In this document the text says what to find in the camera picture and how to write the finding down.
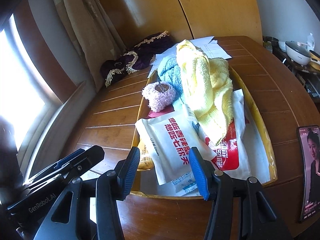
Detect smartphone showing video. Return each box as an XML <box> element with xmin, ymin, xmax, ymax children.
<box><xmin>297</xmin><ymin>125</ymin><xmax>319</xmax><ymax>222</ymax></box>

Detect yellow terry towel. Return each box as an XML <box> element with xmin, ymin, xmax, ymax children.
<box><xmin>176</xmin><ymin>40</ymin><xmax>233</xmax><ymax>145</ymax></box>

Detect white electric cooking pot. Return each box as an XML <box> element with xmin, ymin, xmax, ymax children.
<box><xmin>285</xmin><ymin>41</ymin><xmax>311</xmax><ymax>66</ymax></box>

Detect wooden wardrobe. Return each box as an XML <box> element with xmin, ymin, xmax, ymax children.
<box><xmin>100</xmin><ymin>0</ymin><xmax>263</xmax><ymax>47</ymax></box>

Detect small white blue-printed packet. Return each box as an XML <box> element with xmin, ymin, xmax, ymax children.
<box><xmin>171</xmin><ymin>171</ymin><xmax>197</xmax><ymax>196</ymax></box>

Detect white paper sheets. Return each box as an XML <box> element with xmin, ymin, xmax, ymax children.
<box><xmin>148</xmin><ymin>36</ymin><xmax>232</xmax><ymax>78</ymax></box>

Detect pink fuzzy plush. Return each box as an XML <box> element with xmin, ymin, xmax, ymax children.
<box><xmin>142</xmin><ymin>81</ymin><xmax>176</xmax><ymax>112</ymax></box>

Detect blue terry towel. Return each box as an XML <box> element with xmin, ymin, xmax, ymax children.
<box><xmin>157</xmin><ymin>56</ymin><xmax>183</xmax><ymax>97</ymax></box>

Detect cluttered side table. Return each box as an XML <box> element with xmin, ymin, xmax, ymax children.
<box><xmin>263</xmin><ymin>36</ymin><xmax>319</xmax><ymax>102</ymax></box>

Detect purple velvet gold-fringed cloth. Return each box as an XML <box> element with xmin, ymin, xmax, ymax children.
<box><xmin>100</xmin><ymin>30</ymin><xmax>174</xmax><ymax>87</ymax></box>

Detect white red-lettered snack packet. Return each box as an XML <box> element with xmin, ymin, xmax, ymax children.
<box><xmin>135</xmin><ymin>105</ymin><xmax>216</xmax><ymax>185</ymax></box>

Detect red and white snack bag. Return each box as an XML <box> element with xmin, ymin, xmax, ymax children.
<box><xmin>203</xmin><ymin>89</ymin><xmax>251</xmax><ymax>180</ymax></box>

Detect beige curtain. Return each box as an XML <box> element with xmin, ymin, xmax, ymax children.
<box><xmin>53</xmin><ymin>0</ymin><xmax>125</xmax><ymax>91</ymax></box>

